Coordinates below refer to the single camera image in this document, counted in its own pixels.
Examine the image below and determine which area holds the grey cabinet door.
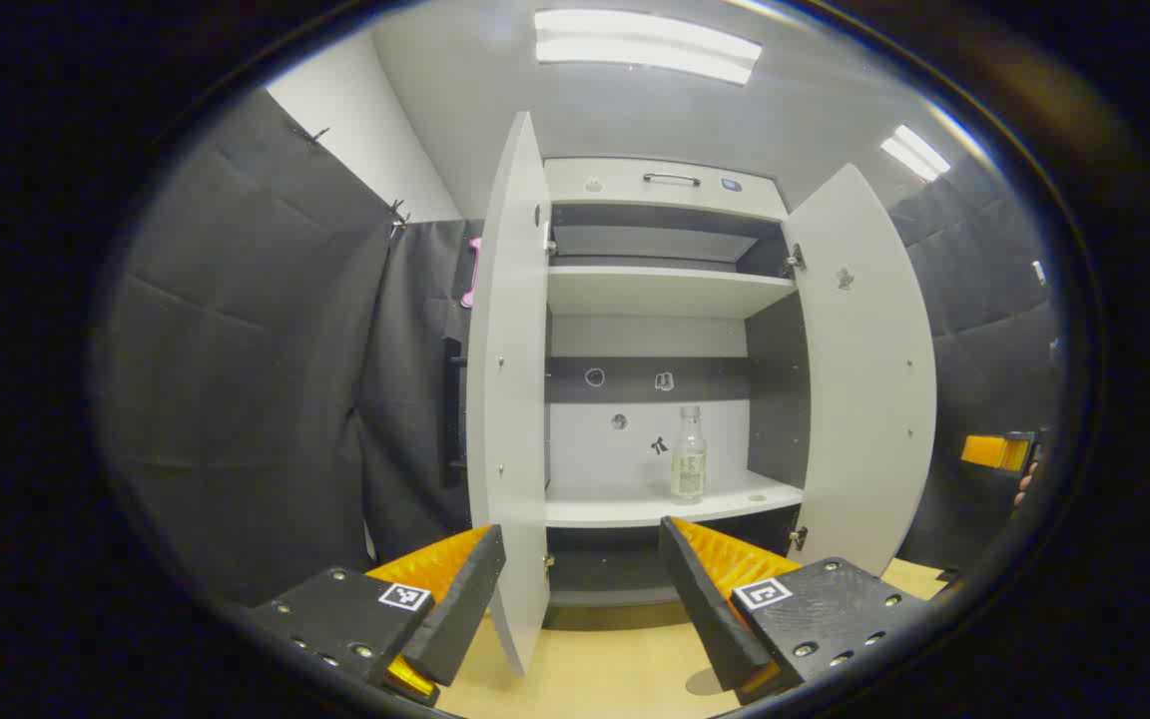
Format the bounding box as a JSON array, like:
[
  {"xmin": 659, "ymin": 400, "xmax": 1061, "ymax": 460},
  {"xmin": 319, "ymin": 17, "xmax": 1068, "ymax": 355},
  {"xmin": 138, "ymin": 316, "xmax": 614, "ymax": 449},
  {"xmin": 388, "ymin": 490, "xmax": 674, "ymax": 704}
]
[
  {"xmin": 465, "ymin": 110, "xmax": 553, "ymax": 678},
  {"xmin": 783, "ymin": 163, "xmax": 938, "ymax": 580}
]

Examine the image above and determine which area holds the black backdrop cloth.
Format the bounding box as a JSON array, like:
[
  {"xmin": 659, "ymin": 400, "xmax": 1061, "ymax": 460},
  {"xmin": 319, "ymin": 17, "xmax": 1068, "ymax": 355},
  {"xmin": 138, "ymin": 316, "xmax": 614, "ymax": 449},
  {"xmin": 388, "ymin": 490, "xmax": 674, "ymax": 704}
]
[
  {"xmin": 884, "ymin": 155, "xmax": 1070, "ymax": 575},
  {"xmin": 101, "ymin": 88, "xmax": 406, "ymax": 610},
  {"xmin": 360, "ymin": 218, "xmax": 484, "ymax": 565}
]

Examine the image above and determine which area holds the clear glass bottle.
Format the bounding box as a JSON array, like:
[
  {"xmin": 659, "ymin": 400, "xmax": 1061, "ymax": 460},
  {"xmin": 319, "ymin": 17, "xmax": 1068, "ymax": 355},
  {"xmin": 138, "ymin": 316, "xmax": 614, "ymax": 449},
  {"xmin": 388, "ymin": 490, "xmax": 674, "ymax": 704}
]
[{"xmin": 671, "ymin": 404, "xmax": 708, "ymax": 502}]

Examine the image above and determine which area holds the black left door handle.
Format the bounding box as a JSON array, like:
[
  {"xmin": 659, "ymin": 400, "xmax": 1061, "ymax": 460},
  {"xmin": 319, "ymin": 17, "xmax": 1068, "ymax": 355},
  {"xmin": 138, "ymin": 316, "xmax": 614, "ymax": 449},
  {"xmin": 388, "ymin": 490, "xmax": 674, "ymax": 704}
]
[{"xmin": 440, "ymin": 335, "xmax": 468, "ymax": 490}]

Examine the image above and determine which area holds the grey cabinet shelf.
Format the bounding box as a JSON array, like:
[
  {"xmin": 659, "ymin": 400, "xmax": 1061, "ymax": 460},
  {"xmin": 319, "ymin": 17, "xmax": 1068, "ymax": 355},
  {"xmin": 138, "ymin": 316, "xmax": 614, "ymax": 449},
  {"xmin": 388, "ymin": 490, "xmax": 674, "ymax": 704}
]
[
  {"xmin": 547, "ymin": 265, "xmax": 798, "ymax": 321},
  {"xmin": 545, "ymin": 469, "xmax": 806, "ymax": 528}
]

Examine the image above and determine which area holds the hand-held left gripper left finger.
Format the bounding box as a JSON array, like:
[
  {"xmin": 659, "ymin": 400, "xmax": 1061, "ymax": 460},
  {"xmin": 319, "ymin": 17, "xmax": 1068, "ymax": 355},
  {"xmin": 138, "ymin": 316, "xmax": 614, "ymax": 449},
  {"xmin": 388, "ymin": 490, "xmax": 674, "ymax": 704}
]
[{"xmin": 236, "ymin": 523, "xmax": 507, "ymax": 708}]

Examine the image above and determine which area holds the grey cabinet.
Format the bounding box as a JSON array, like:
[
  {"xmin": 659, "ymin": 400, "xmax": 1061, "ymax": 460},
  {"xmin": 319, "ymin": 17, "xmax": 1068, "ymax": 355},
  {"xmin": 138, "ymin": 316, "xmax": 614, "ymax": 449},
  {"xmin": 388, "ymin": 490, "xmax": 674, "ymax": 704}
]
[{"xmin": 543, "ymin": 155, "xmax": 808, "ymax": 608}]

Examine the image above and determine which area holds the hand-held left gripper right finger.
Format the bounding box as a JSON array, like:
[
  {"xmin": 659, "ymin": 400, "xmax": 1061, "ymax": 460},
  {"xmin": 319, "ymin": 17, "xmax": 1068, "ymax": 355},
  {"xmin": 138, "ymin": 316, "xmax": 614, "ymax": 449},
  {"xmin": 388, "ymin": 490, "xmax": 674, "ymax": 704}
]
[{"xmin": 659, "ymin": 516, "xmax": 933, "ymax": 705}]

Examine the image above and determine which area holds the grey drawer front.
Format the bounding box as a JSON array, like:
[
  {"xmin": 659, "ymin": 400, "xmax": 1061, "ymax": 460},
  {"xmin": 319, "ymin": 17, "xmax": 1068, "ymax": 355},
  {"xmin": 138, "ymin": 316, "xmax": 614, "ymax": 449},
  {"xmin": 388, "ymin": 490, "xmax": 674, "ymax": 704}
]
[{"xmin": 543, "ymin": 157, "xmax": 789, "ymax": 223}]

